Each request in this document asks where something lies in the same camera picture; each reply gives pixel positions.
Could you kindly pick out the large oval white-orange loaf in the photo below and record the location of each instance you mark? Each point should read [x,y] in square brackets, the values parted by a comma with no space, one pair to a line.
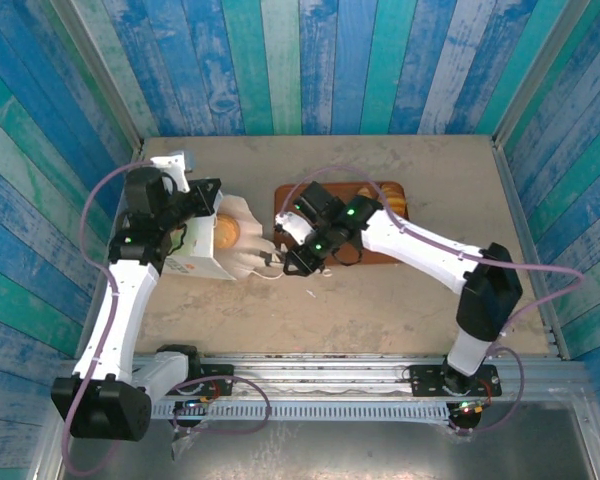
[227,232]

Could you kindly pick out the printed paper bag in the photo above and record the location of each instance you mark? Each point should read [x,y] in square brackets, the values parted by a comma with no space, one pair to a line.
[245,250]

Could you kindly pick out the pale golden croissant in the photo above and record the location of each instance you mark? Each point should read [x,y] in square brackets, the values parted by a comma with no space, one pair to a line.
[366,192]

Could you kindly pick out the golden brown croissant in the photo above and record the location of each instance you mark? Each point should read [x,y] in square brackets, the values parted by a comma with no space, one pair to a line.
[392,197]

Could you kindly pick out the small white scrap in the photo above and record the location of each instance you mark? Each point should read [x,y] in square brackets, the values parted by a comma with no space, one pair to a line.
[311,293]

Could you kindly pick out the brown plastic tray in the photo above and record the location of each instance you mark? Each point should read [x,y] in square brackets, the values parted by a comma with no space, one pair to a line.
[286,196]

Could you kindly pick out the aluminium table edge strip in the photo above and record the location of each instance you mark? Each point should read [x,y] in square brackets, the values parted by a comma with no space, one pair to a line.
[515,200]
[94,300]

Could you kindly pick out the small controller board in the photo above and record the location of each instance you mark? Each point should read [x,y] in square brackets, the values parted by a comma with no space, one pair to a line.
[195,404]
[467,407]

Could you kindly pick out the grey metal base panel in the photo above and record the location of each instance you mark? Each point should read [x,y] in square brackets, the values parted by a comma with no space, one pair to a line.
[355,450]

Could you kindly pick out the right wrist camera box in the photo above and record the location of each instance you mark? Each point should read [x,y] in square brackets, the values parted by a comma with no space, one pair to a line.
[295,225]

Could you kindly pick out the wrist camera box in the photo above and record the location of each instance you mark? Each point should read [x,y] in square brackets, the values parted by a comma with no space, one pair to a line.
[295,225]
[172,167]

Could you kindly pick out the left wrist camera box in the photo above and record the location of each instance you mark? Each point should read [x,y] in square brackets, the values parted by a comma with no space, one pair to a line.
[172,167]

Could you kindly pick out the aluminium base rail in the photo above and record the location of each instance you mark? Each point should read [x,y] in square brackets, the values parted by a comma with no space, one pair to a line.
[330,372]

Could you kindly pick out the aluminium corner post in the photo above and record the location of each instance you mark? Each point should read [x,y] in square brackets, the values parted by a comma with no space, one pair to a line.
[101,75]
[534,75]

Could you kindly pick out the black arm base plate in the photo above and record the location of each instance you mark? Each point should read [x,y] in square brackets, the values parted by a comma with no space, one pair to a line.
[425,382]
[225,372]

